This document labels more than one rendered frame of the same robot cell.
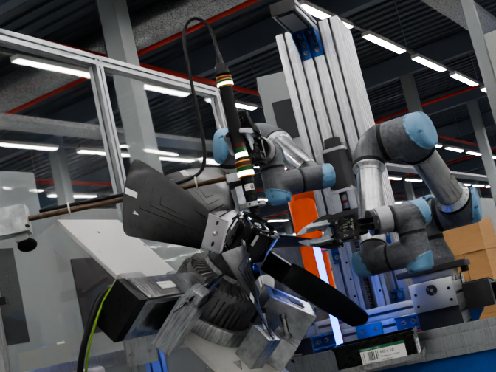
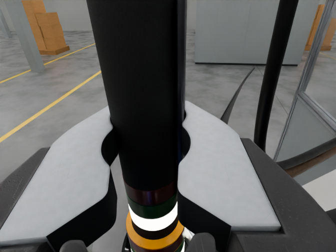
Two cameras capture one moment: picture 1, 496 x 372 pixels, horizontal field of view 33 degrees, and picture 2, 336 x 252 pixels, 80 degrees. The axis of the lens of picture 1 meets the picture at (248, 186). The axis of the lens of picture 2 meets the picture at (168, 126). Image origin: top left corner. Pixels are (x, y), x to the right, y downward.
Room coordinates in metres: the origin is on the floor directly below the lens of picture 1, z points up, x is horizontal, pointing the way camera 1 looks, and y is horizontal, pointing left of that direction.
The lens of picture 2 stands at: (2.28, -0.02, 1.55)
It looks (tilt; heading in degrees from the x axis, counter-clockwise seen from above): 32 degrees down; 162
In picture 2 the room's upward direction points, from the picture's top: 2 degrees counter-clockwise
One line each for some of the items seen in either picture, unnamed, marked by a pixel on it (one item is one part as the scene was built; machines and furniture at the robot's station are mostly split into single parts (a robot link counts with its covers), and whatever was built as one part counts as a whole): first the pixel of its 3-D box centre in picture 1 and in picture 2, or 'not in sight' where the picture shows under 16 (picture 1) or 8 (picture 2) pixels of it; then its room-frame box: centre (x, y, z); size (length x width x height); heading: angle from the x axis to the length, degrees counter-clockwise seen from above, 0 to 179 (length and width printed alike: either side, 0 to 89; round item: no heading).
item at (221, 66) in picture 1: (236, 133); not in sight; (2.19, 0.00, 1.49); 0.04 x 0.04 x 0.46
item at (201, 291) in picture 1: (198, 294); not in sight; (1.88, 0.16, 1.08); 0.07 x 0.04 x 0.06; 163
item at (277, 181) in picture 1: (281, 184); not in sight; (2.46, -0.10, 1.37); 0.11 x 0.08 x 0.11; 106
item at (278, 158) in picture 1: (269, 154); not in sight; (2.46, -0.08, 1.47); 0.11 x 0.08 x 0.09; 163
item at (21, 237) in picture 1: (26, 242); not in sight; (2.11, 0.58, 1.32); 0.05 x 0.04 x 0.05; 98
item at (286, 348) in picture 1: (279, 349); not in sight; (2.16, 0.01, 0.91); 0.12 x 0.08 x 0.12; 63
